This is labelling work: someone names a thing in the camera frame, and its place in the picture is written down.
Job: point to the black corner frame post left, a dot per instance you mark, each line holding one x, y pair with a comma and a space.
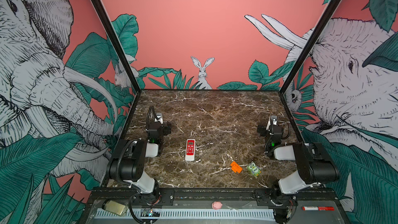
110, 31

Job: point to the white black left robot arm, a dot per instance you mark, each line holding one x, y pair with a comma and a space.
128, 159

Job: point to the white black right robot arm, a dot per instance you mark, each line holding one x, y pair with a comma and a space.
314, 166

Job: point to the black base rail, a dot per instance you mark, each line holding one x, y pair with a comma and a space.
170, 196

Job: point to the white slotted cable duct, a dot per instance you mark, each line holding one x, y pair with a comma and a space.
192, 213

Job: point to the red white marker pen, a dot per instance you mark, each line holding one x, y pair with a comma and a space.
318, 208

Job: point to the orange toy brick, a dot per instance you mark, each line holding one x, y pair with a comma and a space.
235, 167

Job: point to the yellowish tape roll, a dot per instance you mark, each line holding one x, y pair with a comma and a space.
115, 207

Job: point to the black corner frame post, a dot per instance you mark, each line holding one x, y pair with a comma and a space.
319, 28
110, 31

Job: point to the black corner frame post right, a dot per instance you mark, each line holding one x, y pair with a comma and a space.
319, 28

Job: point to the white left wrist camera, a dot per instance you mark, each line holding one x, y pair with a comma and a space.
159, 118

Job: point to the white red remote control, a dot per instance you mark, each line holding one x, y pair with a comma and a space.
190, 150

